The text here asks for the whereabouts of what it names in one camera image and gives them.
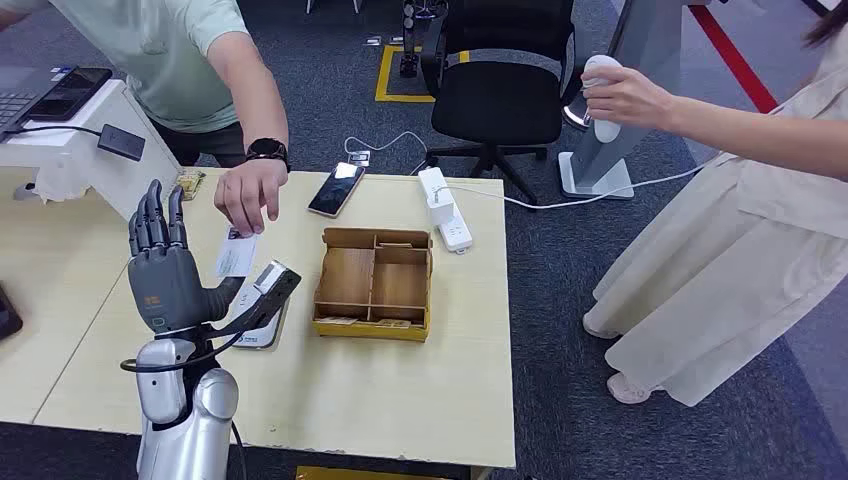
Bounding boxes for black phone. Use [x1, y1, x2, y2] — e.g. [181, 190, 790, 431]
[26, 66, 115, 123]

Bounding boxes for black flat device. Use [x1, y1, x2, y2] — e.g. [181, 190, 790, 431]
[0, 282, 24, 343]

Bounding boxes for black wristwatch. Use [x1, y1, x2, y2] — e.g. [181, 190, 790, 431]
[245, 137, 291, 172]

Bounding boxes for white plug adapter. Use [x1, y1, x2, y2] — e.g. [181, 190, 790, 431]
[417, 166, 456, 228]

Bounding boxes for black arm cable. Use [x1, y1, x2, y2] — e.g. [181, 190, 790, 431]
[120, 331, 250, 480]

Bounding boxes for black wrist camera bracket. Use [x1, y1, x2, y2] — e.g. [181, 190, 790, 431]
[198, 268, 303, 342]

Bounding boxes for black office chair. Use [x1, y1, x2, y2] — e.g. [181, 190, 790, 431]
[419, 0, 592, 207]

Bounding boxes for white power strip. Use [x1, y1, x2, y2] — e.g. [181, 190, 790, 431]
[417, 166, 474, 255]

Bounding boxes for wooden compartment box yellow front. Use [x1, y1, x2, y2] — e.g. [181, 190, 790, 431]
[311, 227, 434, 344]

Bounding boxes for white floor cable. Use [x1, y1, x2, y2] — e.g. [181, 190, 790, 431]
[342, 129, 431, 177]

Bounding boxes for black stand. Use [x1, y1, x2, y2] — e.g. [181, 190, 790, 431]
[399, 0, 450, 79]

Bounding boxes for white furniture legs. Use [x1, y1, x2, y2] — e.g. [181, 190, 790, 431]
[305, 0, 363, 15]

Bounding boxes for white desk riser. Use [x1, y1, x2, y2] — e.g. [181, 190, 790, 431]
[0, 78, 182, 232]

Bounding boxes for chrome dome base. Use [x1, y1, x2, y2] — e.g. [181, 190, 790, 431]
[561, 89, 593, 131]

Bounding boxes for crumpled white tissue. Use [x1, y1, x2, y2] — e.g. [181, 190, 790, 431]
[31, 164, 93, 204]

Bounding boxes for white handheld device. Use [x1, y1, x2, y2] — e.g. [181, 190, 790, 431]
[581, 54, 624, 144]

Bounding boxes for silver kiosk white base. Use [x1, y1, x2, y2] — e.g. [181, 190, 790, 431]
[558, 0, 687, 201]

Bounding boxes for person's pale pink shoe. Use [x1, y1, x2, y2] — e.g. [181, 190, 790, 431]
[606, 370, 667, 406]
[582, 311, 621, 341]

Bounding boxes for yellow board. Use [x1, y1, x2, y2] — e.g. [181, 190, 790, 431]
[295, 465, 465, 480]

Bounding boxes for person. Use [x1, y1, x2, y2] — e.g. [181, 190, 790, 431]
[581, 0, 848, 407]
[0, 0, 291, 238]

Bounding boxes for person's hand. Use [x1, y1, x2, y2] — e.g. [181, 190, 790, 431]
[581, 64, 678, 132]

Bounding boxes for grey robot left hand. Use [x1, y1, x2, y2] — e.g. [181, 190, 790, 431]
[127, 178, 246, 336]

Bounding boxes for long white cable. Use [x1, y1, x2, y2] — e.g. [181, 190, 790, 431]
[431, 153, 727, 211]

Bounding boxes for yellow patterned packet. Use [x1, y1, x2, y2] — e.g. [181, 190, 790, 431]
[173, 168, 207, 202]

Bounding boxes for person's left hand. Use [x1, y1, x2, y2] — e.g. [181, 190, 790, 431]
[213, 158, 289, 238]

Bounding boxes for grey laptop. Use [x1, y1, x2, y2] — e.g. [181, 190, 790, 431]
[0, 64, 79, 136]

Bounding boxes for small black box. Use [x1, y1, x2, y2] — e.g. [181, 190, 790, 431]
[97, 123, 147, 163]

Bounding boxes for white ID card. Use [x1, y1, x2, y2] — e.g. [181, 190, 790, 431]
[215, 227, 258, 278]

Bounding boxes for smartphone with pink case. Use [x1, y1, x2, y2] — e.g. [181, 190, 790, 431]
[307, 162, 366, 219]

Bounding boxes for pale grey card reader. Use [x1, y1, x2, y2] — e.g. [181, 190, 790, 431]
[228, 284, 289, 350]

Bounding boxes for thin black cable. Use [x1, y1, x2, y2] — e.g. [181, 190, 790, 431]
[0, 124, 102, 142]

